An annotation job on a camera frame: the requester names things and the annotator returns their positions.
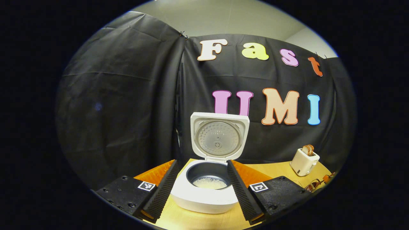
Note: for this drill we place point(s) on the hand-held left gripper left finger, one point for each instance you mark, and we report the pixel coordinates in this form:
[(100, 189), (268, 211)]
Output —
[(164, 190)]

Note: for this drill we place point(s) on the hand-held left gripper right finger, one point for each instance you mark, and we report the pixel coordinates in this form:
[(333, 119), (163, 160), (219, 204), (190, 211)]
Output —
[(241, 193)]

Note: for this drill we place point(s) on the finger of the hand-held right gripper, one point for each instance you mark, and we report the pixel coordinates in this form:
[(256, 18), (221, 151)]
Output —
[(329, 177)]

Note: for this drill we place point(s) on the white uncooked rice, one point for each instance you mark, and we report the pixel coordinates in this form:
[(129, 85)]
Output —
[(210, 183)]

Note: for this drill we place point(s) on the white rice cooker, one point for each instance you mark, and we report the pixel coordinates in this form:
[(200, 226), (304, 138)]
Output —
[(204, 199)]

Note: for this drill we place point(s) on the white toaster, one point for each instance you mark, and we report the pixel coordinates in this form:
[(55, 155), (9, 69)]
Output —
[(303, 163)]

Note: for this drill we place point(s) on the brown bread slice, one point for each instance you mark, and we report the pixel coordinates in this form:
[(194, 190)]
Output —
[(305, 150), (311, 149)]

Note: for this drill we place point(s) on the black backdrop cloth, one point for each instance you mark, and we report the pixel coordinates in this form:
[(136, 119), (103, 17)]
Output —
[(127, 95)]

